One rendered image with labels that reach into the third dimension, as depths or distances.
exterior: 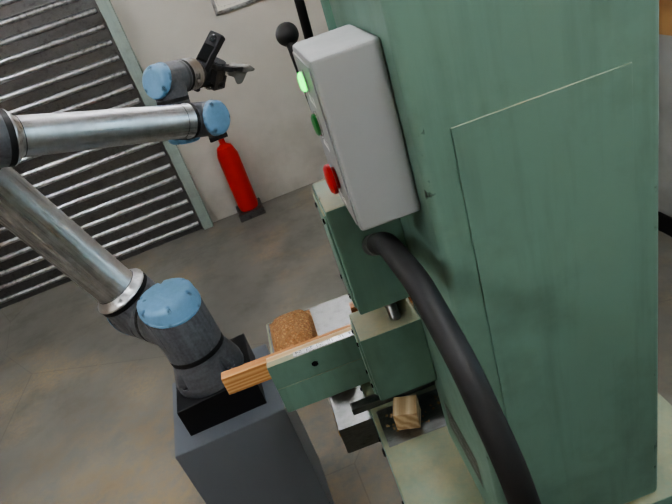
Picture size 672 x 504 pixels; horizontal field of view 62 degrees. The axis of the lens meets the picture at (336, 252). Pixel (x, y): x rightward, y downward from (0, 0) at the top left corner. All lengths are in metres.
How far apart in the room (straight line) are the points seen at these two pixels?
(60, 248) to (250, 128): 2.59
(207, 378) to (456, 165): 1.12
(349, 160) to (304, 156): 3.55
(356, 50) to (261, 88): 3.41
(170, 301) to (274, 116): 2.64
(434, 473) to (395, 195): 0.56
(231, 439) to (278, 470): 0.19
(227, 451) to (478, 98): 1.26
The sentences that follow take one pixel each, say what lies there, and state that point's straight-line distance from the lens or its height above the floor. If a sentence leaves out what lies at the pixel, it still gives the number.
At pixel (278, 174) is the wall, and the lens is 4.03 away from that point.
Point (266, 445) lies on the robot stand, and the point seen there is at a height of 0.46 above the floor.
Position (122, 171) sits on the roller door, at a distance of 3.91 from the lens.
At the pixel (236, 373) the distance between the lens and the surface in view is 1.05.
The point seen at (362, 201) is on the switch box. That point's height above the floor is 1.35.
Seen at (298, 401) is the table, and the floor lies 0.86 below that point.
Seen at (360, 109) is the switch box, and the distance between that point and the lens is 0.48.
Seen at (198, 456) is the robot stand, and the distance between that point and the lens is 1.58.
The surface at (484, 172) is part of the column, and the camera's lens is 0.50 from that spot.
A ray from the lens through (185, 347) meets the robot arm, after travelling 1.45.
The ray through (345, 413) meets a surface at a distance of 1.34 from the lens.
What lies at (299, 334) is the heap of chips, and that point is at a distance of 1.08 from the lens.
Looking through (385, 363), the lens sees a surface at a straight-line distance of 0.81.
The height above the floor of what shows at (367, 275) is 1.20.
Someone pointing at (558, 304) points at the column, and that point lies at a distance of 0.61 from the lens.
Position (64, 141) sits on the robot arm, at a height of 1.33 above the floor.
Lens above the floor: 1.57
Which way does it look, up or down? 30 degrees down
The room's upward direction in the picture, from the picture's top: 19 degrees counter-clockwise
